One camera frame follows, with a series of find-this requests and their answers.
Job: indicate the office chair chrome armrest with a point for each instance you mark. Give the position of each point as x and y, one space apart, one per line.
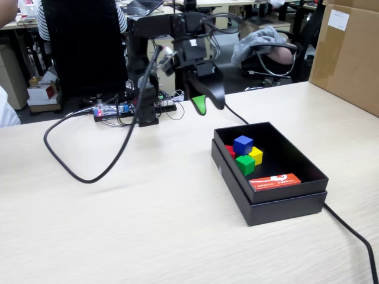
305 35

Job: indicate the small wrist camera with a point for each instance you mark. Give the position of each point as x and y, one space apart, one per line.
167 63

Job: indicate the large brown cardboard box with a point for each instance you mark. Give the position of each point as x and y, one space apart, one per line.
349 59

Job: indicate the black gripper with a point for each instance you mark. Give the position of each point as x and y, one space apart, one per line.
204 69

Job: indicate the black open box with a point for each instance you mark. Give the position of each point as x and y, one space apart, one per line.
281 211

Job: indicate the blue wooden cube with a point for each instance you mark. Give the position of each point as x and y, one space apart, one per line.
242 145

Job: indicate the beige office cabinet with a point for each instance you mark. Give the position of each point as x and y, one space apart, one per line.
12 83
281 28

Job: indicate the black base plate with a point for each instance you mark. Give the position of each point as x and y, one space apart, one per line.
168 108

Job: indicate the black laptop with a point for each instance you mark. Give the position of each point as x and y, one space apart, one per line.
142 5

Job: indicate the yellow wooden cube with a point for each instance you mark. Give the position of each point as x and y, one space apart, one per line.
257 156

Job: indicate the person in striped shirt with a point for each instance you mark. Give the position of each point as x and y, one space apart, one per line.
43 23

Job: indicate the white garment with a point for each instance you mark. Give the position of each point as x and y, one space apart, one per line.
6 112

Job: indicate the controller circuit board with LED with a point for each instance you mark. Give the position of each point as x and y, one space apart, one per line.
109 111

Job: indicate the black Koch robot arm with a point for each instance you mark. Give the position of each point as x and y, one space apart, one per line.
154 25

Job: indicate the red wooden cube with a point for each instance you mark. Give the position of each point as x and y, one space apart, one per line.
229 151

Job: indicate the black mesh office chair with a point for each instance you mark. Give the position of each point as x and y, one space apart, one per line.
83 44

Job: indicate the small orange printed box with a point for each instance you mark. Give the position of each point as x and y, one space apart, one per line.
274 182

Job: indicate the beige office desk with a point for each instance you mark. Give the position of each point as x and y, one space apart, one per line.
9 27

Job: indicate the thick black vertical pole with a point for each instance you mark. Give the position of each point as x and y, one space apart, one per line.
190 4

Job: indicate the white and red carton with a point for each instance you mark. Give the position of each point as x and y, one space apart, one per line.
40 92

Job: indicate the black cardboard box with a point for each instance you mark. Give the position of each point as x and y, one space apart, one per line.
284 159

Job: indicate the grey fleece blanket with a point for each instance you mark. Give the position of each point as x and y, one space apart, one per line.
257 38

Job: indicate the green wooden cube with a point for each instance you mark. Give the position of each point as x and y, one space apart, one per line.
245 165

